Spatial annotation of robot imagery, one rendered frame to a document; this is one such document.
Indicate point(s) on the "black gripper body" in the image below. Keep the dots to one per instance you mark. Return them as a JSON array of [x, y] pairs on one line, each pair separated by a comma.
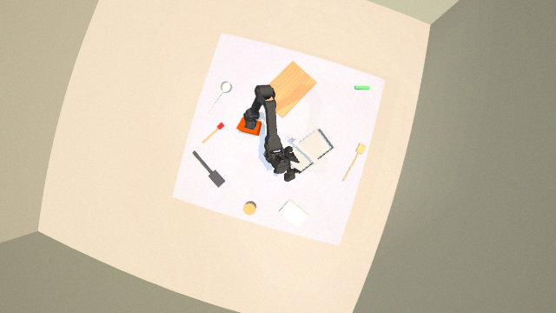
[[290, 174]]

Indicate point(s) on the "grey spatula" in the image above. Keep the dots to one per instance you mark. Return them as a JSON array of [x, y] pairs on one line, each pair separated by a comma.
[[214, 175]]

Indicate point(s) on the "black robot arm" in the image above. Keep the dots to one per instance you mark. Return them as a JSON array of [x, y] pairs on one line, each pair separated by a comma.
[[272, 140]]

